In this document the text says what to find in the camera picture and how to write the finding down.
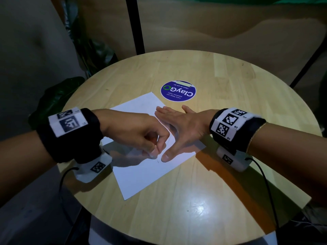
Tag person's left hand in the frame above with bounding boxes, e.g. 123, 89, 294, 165
93, 109, 170, 160

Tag person's right hand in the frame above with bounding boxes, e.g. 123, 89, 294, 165
154, 105, 220, 163

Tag white paper sheet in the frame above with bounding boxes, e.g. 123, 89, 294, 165
101, 92, 207, 201

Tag person's right forearm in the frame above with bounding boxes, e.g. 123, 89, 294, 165
248, 122, 327, 205

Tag person's left forearm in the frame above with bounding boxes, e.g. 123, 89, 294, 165
0, 130, 57, 202

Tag round wooden table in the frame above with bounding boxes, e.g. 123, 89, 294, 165
57, 50, 322, 245

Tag person's dark trousers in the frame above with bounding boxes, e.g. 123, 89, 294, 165
277, 204, 327, 245

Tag round blue sticker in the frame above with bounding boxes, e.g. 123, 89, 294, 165
160, 80, 197, 102

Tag black left wristband with markers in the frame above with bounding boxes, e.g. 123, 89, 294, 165
37, 107, 104, 164

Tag black wristband with markers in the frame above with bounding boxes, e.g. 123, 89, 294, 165
37, 107, 104, 164
209, 108, 267, 154

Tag black right wristband with markers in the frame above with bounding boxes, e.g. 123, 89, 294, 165
209, 108, 267, 154

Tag dark green leafy plant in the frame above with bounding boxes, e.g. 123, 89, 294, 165
28, 0, 119, 129

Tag black vertical pole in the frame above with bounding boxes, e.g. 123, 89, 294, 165
125, 0, 145, 55

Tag wooden panel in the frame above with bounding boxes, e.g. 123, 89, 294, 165
50, 0, 327, 86

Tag black slanted metal bar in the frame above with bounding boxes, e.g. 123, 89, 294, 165
290, 35, 327, 88

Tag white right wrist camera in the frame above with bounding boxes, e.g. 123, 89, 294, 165
216, 146, 253, 173

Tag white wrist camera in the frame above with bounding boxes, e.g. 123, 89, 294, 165
216, 146, 253, 173
74, 151, 113, 183

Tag thin gold bracelet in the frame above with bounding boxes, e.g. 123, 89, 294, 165
246, 121, 267, 153

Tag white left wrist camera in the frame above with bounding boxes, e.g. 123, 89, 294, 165
74, 151, 113, 183

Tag black left camera cable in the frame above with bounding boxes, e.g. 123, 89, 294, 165
59, 167, 80, 222

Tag black camera cable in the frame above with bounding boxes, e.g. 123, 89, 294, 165
59, 167, 80, 222
245, 157, 280, 230

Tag black right camera cable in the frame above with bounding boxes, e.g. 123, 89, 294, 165
245, 157, 280, 230

